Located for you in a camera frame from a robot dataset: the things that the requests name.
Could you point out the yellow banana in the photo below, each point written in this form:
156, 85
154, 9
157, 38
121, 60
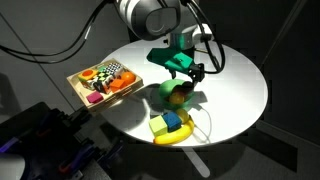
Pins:
177, 136

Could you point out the brown round fruit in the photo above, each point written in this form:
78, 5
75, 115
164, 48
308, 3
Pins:
186, 87

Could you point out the orange fruit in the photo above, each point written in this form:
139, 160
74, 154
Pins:
128, 77

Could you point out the wooden tray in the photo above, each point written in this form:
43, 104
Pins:
108, 99

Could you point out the black white patterned cube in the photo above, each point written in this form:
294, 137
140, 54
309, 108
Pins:
106, 74

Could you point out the light green cube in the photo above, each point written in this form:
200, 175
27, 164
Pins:
158, 126

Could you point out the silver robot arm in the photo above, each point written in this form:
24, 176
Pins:
178, 20

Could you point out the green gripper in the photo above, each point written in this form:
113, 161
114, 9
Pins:
174, 59

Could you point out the yellow fruit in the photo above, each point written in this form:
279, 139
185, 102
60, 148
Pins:
176, 98

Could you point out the pink block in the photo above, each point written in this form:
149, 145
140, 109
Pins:
94, 97

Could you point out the green bowl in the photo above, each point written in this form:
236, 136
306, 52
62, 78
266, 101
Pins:
167, 88

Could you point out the colourful soft cube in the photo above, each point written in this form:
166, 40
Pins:
86, 75

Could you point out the blue cube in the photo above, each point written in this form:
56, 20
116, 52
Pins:
172, 120

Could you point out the white table leg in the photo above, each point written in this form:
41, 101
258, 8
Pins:
200, 166

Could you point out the orange block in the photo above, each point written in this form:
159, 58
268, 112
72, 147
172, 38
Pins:
116, 85

